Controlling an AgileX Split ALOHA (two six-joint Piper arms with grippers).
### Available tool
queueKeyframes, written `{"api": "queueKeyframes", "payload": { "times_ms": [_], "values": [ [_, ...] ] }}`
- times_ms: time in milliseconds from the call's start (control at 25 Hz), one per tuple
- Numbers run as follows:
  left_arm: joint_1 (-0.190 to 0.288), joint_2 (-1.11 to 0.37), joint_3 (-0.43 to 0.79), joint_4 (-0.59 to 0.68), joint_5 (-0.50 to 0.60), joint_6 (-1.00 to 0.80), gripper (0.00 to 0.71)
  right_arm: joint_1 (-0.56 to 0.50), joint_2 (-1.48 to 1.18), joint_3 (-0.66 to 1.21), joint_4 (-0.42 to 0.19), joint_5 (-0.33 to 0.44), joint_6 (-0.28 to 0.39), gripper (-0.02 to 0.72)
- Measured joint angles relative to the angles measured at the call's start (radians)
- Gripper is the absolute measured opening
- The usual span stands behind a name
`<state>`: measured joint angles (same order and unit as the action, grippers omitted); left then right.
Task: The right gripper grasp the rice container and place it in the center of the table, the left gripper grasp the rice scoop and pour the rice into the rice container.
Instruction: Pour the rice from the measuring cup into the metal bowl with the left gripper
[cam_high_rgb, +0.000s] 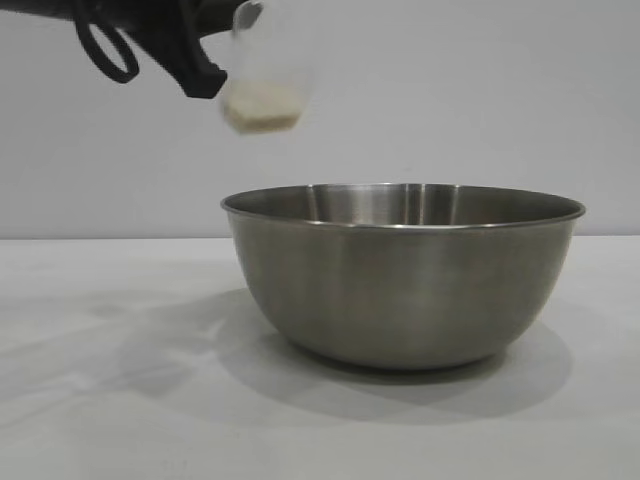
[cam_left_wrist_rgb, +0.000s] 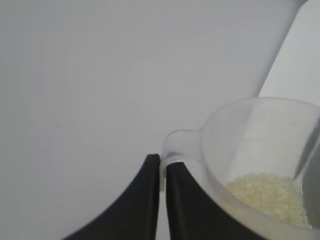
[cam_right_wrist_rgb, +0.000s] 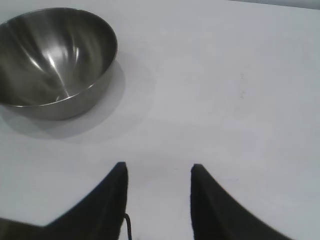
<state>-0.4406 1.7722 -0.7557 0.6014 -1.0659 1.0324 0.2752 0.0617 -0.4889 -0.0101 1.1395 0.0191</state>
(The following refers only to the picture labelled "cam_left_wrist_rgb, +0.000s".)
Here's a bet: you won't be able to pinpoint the clear plastic measuring cup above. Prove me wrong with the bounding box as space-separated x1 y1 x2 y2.
161 96 320 240

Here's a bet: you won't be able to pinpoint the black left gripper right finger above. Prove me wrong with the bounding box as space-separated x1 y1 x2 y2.
165 161 261 240

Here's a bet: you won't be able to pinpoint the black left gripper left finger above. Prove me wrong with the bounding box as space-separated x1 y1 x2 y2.
62 153 161 240

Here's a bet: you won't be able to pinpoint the white rice grains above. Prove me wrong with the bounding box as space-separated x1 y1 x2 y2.
225 173 314 230

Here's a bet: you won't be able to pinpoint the stainless steel mixing bowl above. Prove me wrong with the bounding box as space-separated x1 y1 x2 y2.
294 122 320 228

